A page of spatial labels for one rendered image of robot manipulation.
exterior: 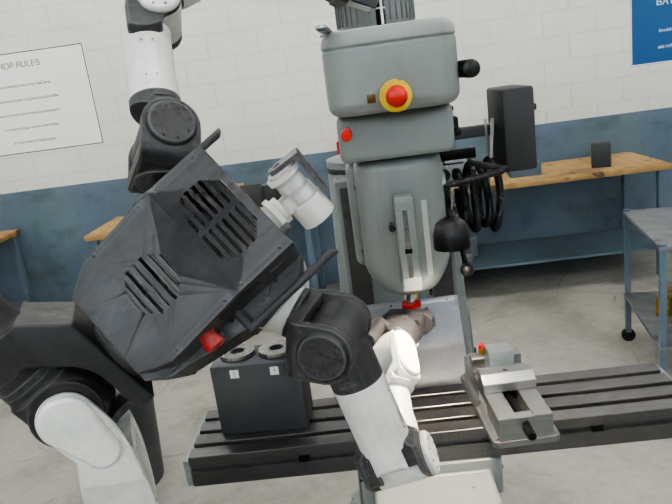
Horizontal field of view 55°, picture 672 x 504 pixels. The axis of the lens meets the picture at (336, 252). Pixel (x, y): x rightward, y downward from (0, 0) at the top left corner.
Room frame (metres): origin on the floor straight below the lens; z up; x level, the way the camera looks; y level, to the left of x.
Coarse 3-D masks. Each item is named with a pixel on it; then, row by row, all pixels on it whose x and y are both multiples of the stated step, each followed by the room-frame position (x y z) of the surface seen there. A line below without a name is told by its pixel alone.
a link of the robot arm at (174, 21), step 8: (184, 0) 1.30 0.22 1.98; (192, 0) 1.32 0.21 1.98; (200, 0) 1.34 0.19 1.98; (184, 8) 1.32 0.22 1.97; (168, 16) 1.24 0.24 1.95; (176, 16) 1.26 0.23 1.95; (168, 24) 1.26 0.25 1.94; (176, 24) 1.27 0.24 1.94; (176, 32) 1.29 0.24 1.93; (176, 40) 1.31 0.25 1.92
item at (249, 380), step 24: (216, 360) 1.50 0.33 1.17; (240, 360) 1.47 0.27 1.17; (264, 360) 1.46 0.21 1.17; (216, 384) 1.46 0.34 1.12; (240, 384) 1.45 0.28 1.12; (264, 384) 1.45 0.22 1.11; (288, 384) 1.44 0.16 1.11; (240, 408) 1.46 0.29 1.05; (264, 408) 1.45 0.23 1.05; (288, 408) 1.44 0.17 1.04; (240, 432) 1.46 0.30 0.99
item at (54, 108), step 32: (640, 0) 5.51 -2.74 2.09; (640, 32) 5.51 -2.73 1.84; (0, 64) 5.83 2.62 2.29; (32, 64) 5.81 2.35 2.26; (64, 64) 5.80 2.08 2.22; (640, 64) 5.51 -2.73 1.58; (0, 96) 5.83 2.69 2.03; (32, 96) 5.82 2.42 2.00; (64, 96) 5.80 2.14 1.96; (0, 128) 5.84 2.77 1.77; (32, 128) 5.82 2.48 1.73; (64, 128) 5.80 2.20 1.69; (96, 128) 5.79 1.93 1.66
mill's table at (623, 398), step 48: (576, 384) 1.48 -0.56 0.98; (624, 384) 1.44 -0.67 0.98; (288, 432) 1.43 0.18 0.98; (336, 432) 1.42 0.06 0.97; (432, 432) 1.35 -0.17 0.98; (480, 432) 1.34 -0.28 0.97; (576, 432) 1.33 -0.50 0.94; (624, 432) 1.32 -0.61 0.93; (192, 480) 1.38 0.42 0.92; (240, 480) 1.37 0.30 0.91
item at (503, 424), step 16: (464, 384) 1.53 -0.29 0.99; (480, 400) 1.41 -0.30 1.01; (496, 400) 1.33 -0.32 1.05; (512, 400) 1.34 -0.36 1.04; (528, 400) 1.31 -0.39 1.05; (480, 416) 1.36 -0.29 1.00; (496, 416) 1.26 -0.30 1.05; (512, 416) 1.25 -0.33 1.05; (528, 416) 1.25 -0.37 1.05; (544, 416) 1.24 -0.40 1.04; (496, 432) 1.27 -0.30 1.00; (512, 432) 1.25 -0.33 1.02; (544, 432) 1.24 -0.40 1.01; (496, 448) 1.24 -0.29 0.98
